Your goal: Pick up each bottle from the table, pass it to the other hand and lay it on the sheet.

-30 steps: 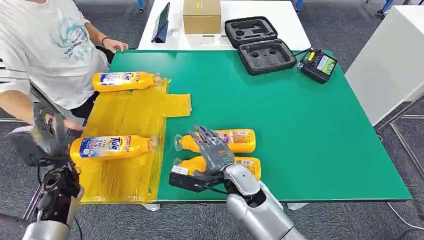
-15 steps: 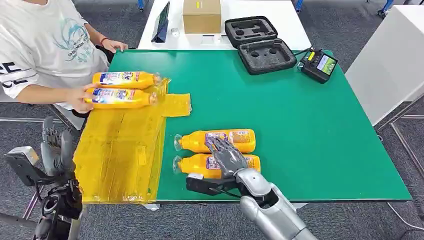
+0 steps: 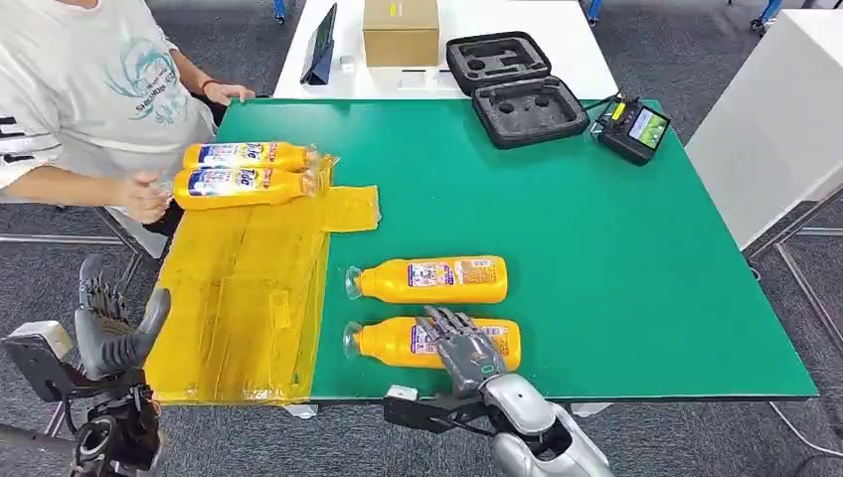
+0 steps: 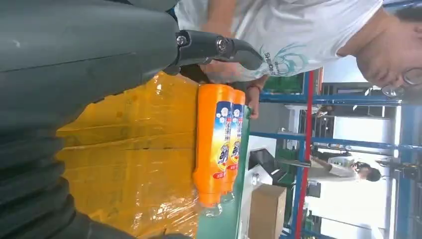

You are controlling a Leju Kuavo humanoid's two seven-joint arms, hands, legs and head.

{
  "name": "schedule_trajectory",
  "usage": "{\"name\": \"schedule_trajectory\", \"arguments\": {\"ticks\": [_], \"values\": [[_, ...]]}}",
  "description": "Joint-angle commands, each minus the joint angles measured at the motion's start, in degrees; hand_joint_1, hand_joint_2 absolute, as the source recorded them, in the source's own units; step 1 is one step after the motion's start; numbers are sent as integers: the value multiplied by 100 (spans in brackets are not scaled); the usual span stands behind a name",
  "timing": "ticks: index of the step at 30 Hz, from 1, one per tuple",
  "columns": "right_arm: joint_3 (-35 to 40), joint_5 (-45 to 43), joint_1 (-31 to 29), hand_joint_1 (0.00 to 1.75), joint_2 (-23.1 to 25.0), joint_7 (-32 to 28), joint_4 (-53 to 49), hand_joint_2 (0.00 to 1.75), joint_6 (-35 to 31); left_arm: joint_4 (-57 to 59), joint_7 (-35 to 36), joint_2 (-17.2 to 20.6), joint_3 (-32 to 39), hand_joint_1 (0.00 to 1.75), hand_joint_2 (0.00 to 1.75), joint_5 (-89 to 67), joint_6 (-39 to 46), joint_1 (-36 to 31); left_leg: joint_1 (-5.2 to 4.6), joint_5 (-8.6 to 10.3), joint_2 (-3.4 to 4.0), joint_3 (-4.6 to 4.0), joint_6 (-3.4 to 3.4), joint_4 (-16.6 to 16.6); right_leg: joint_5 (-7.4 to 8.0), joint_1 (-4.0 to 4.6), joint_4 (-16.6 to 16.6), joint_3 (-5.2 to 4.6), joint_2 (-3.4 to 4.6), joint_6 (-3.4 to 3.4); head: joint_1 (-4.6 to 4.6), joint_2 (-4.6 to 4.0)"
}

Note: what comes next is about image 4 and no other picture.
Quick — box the red pole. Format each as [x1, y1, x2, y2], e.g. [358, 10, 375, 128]
[294, 71, 315, 239]

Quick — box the person's left hand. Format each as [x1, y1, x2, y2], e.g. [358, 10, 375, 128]
[246, 89, 262, 120]

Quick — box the brown cardboard box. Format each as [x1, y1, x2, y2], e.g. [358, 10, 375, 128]
[248, 184, 288, 239]

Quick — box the green box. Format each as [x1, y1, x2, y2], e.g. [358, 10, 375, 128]
[262, 73, 305, 95]

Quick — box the yellow plastic sheet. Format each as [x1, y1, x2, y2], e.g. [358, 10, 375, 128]
[56, 71, 203, 239]

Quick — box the ribbed grey left arm sleeve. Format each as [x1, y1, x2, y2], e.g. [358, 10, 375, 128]
[0, 130, 77, 239]

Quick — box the orange drink bottle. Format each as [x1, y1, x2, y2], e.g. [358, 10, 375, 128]
[193, 84, 236, 219]
[220, 89, 247, 204]

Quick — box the person's right hand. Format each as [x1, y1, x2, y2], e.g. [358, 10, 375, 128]
[199, 59, 247, 85]

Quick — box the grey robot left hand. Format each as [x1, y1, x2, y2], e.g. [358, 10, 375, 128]
[0, 0, 263, 239]

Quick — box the blue metal rack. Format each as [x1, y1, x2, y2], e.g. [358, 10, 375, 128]
[249, 0, 422, 239]

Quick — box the person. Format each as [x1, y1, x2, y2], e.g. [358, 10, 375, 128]
[309, 154, 382, 183]
[168, 0, 422, 120]

